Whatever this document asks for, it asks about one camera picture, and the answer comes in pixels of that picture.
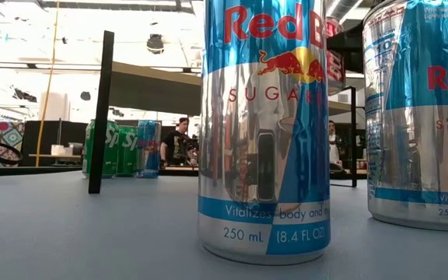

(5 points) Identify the white cylindrical column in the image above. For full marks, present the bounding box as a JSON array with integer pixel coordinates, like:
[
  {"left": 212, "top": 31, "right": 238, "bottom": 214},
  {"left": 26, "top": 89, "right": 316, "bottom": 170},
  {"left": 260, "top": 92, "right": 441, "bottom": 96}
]
[{"left": 38, "top": 92, "right": 70, "bottom": 121}]

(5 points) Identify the silver ventilation duct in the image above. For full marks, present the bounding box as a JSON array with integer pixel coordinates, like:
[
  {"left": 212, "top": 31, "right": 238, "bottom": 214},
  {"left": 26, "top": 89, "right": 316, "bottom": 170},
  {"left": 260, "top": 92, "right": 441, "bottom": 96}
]
[{"left": 324, "top": 0, "right": 365, "bottom": 40}]

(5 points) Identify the background wooden table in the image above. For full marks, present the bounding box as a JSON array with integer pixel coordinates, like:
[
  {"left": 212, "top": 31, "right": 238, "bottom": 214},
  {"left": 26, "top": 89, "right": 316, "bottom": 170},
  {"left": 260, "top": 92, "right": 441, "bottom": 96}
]
[{"left": 160, "top": 166, "right": 200, "bottom": 173}]

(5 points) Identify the red Coca-Cola can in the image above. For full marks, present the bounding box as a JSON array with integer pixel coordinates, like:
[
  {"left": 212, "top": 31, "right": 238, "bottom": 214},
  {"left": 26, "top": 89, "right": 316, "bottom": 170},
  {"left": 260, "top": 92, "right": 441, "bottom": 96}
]
[{"left": 326, "top": 17, "right": 346, "bottom": 96}]

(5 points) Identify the silver blue Red Bull can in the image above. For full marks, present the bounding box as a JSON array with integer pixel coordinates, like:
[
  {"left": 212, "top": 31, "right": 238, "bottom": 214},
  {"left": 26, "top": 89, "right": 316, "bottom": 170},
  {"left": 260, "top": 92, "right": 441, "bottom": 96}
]
[
  {"left": 197, "top": 0, "right": 332, "bottom": 267},
  {"left": 362, "top": 0, "right": 448, "bottom": 233}
]

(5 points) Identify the person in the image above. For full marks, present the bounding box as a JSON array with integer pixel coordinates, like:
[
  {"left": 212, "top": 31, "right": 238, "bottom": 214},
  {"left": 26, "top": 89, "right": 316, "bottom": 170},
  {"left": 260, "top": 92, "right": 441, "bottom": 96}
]
[
  {"left": 159, "top": 116, "right": 200, "bottom": 168},
  {"left": 327, "top": 120, "right": 344, "bottom": 169}
]

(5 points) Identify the black screen panel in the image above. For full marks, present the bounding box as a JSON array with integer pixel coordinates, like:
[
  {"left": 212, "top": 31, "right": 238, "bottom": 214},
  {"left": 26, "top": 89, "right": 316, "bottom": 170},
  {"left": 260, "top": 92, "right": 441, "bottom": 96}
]
[{"left": 160, "top": 124, "right": 177, "bottom": 145}]

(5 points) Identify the green Sprite can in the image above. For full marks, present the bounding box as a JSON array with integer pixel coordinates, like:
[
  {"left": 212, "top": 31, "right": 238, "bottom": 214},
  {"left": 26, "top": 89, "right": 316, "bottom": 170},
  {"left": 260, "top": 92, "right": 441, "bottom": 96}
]
[
  {"left": 82, "top": 119, "right": 121, "bottom": 179},
  {"left": 117, "top": 125, "right": 140, "bottom": 177}
]

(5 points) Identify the black ceiling-hung device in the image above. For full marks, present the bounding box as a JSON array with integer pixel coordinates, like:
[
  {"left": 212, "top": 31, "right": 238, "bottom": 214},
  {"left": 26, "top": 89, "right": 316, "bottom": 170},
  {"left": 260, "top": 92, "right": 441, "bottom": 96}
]
[{"left": 145, "top": 33, "right": 166, "bottom": 54}]

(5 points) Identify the dark blue Red Bull can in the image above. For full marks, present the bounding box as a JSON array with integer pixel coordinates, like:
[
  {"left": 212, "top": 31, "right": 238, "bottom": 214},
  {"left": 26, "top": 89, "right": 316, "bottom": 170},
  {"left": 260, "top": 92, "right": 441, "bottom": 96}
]
[{"left": 135, "top": 120, "right": 163, "bottom": 180}]

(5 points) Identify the colourful patchwork quilt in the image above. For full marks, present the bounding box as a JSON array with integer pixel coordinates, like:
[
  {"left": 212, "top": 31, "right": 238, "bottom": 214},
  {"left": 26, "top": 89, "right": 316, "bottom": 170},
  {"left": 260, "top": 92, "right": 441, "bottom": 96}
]
[{"left": 0, "top": 118, "right": 26, "bottom": 167}]

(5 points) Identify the wooden ledge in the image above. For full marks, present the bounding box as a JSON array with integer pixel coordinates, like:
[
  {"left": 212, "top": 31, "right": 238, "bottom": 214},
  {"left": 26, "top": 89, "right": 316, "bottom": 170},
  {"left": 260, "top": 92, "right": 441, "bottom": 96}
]
[{"left": 28, "top": 153, "right": 84, "bottom": 159}]

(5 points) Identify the black table frame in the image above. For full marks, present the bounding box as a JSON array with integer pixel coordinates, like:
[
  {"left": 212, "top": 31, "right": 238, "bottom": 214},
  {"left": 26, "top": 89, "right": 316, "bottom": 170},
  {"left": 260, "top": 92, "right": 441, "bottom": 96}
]
[{"left": 0, "top": 165, "right": 368, "bottom": 180}]

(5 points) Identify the wooden shelf with black legs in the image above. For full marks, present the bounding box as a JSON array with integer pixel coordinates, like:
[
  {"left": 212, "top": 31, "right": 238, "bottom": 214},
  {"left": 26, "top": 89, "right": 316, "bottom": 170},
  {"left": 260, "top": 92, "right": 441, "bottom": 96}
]
[{"left": 88, "top": 30, "right": 358, "bottom": 194}]

